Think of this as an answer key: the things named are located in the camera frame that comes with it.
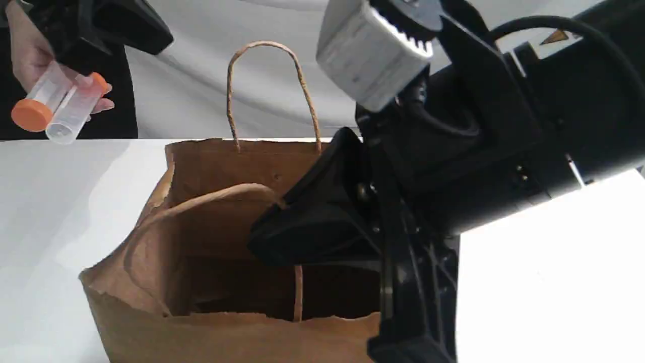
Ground white backdrop cloth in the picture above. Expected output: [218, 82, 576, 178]
[125, 0, 605, 139]

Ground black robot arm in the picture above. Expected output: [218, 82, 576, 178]
[248, 1, 643, 362]

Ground person's black clothing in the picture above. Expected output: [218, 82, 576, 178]
[1, 28, 139, 142]

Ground brown paper bag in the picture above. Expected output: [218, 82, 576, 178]
[79, 41, 380, 362]

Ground clear tube orange cap front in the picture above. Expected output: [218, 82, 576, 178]
[11, 60, 73, 133]

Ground clear tube orange cap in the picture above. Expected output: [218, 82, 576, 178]
[45, 72, 108, 145]
[11, 60, 73, 133]

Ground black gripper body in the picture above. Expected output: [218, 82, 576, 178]
[368, 1, 545, 234]

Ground person's bare hand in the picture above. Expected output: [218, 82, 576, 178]
[4, 0, 115, 123]

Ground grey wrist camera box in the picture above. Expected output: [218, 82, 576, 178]
[316, 1, 444, 112]

